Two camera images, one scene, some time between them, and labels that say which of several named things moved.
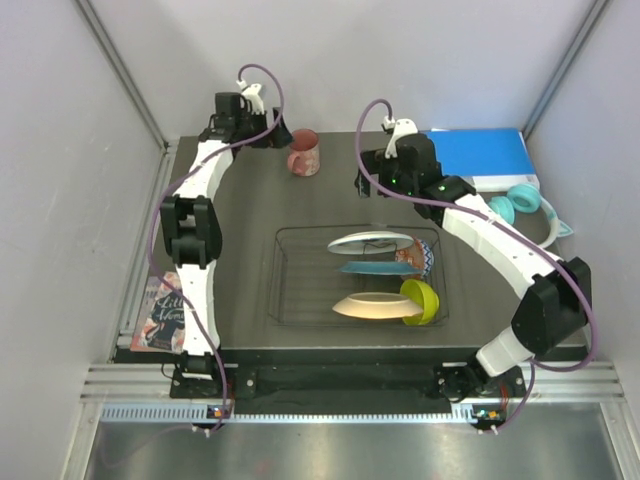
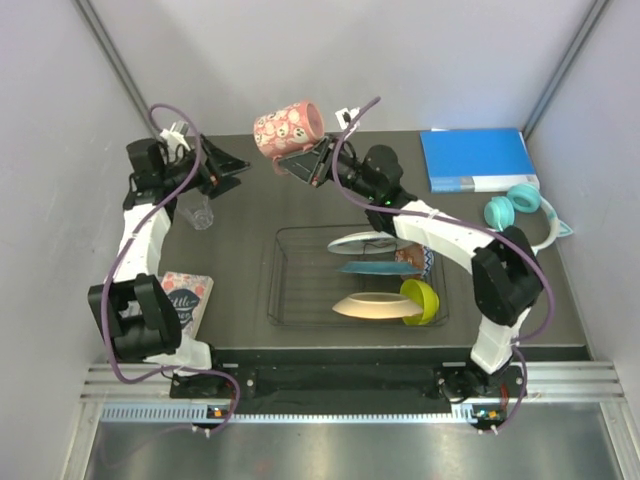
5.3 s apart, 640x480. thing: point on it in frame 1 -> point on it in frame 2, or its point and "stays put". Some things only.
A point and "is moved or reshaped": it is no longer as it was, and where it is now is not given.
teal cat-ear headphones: (527, 198) stays put
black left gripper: (280, 138) -> (211, 183)
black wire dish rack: (358, 275) stays put
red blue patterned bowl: (417, 253) stays put
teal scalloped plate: (396, 268) stays put
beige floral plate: (377, 305) stays put
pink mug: (304, 160) is moved or reshaped
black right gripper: (378, 164) -> (314, 166)
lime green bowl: (420, 292) stays put
